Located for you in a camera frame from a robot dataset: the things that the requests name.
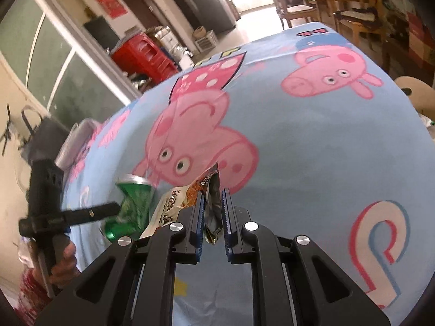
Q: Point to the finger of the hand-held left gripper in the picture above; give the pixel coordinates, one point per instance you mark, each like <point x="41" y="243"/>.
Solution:
<point x="95" y="212"/>

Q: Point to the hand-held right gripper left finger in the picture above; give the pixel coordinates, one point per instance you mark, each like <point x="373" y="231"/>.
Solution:
<point x="200" y="224"/>

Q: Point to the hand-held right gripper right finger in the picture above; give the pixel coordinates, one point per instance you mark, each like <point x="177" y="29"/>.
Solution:
<point x="227" y="224"/>

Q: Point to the white and brown snack packet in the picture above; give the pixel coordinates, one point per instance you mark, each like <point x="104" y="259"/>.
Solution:
<point x="170" y="207"/>

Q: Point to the crushed green can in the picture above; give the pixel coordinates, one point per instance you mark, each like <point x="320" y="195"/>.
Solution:
<point x="136" y="204"/>

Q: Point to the person's left forearm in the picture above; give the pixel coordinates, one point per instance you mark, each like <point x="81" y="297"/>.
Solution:
<point x="34" y="298"/>

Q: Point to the person's left hand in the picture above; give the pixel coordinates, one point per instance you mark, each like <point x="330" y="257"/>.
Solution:
<point x="66" y="269"/>

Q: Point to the grey tote bag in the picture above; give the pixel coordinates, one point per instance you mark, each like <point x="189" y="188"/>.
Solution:
<point x="47" y="140"/>

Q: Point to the blue cartoon-print blanket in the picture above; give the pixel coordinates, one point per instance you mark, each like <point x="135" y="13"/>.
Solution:
<point x="306" y="142"/>

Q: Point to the glass sliding door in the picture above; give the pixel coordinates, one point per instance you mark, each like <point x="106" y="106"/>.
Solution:
<point x="51" y="57"/>

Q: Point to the red plastic crate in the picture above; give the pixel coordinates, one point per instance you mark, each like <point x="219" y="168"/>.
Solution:
<point x="142" y="56"/>

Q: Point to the white plastic crate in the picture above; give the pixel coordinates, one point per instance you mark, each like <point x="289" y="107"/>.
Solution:
<point x="206" y="41"/>

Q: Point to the metal pots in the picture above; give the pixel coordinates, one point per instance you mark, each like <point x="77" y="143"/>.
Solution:
<point x="163" y="39"/>

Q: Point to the woven basket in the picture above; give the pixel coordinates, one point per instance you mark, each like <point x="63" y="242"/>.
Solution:
<point x="198" y="31"/>

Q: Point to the grey refrigerator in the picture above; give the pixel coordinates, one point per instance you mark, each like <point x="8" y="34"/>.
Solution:
<point x="207" y="0"/>

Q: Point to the wooden chair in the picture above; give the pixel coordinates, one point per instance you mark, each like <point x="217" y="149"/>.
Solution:
<point x="360" y="15"/>
<point x="292" y="1"/>

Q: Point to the red wall decoration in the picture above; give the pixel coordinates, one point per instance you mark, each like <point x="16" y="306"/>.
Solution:
<point x="109" y="1"/>

